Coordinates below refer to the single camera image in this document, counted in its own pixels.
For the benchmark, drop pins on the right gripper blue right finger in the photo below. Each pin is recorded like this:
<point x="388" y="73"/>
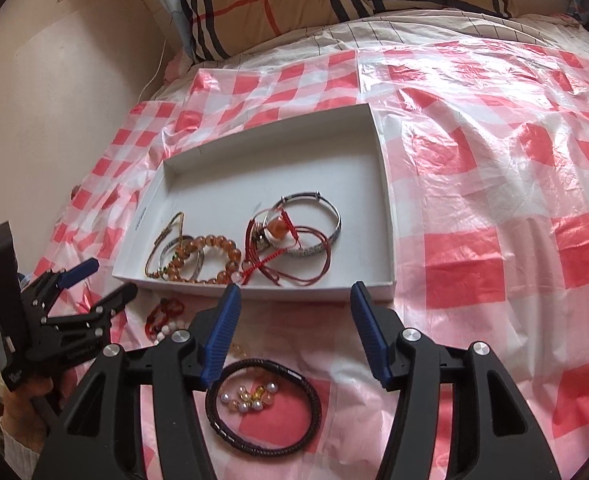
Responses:
<point x="405" y="360"/>

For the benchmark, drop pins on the white grid bed sheet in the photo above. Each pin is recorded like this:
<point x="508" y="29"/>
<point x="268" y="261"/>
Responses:
<point x="428" y="27"/>

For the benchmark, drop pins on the red white checkered plastic sheet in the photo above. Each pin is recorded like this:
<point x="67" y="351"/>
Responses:
<point x="488" y="154"/>

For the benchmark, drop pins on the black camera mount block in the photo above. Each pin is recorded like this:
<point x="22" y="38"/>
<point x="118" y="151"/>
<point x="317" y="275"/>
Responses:
<point x="15" y="334"/>

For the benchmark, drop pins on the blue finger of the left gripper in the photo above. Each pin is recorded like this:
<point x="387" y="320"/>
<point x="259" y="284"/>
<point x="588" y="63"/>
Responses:
<point x="66" y="279"/>
<point x="100" y="315"/>

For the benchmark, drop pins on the white shallow cardboard tray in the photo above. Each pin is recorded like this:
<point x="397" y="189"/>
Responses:
<point x="221" y="185"/>

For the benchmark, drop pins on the engraved silver bangle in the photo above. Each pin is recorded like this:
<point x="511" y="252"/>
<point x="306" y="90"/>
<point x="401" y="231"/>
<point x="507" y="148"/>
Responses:
<point x="305" y="224"/>

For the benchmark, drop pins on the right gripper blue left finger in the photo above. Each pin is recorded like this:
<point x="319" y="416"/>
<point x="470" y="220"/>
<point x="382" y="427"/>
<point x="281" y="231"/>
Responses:
<point x="188" y="361"/>

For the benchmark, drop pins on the silver bangle with green bead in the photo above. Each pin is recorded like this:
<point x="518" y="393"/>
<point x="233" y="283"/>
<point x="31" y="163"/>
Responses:
<point x="181" y="260"/>

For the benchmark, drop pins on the left human hand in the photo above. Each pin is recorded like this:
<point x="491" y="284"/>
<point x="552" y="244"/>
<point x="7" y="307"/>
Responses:
<point x="20" y="419"/>

